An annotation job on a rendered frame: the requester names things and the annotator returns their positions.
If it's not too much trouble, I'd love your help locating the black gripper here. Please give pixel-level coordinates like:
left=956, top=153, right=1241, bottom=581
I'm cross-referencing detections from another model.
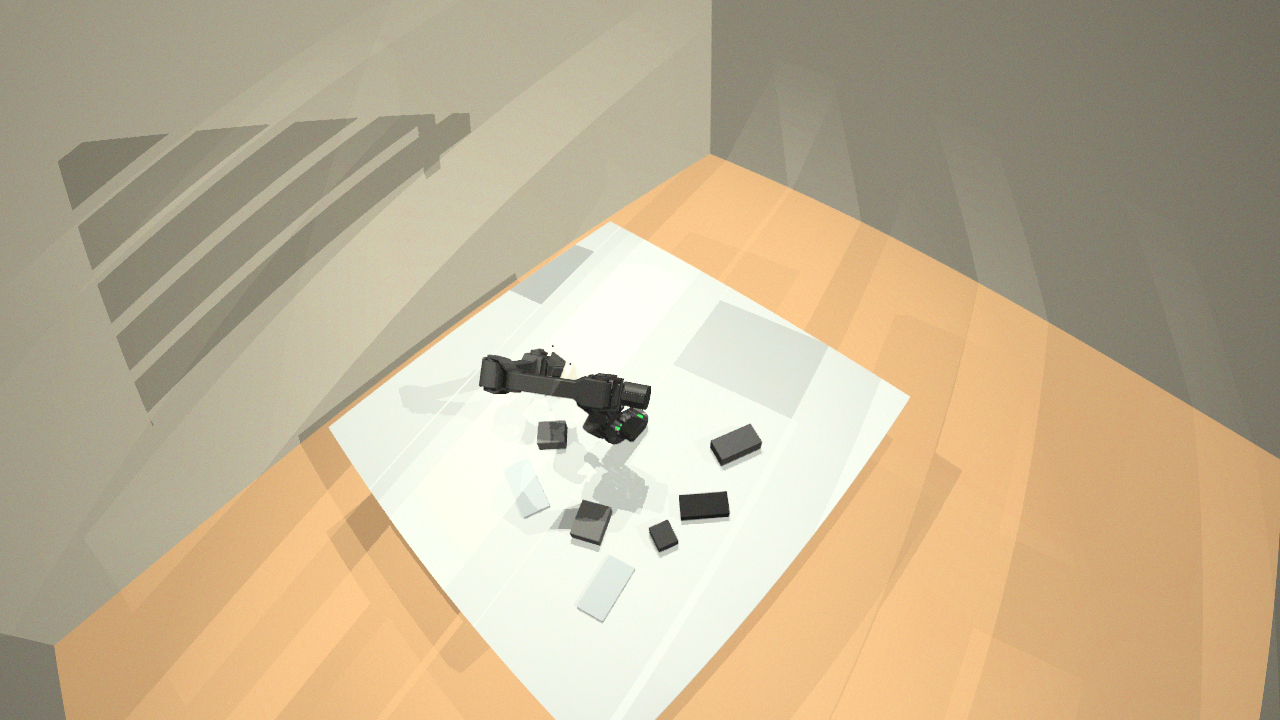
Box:
left=576, top=404, right=646, bottom=442

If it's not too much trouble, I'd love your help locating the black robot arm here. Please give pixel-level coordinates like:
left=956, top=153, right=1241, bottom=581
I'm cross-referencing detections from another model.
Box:
left=479, top=348, right=652, bottom=439

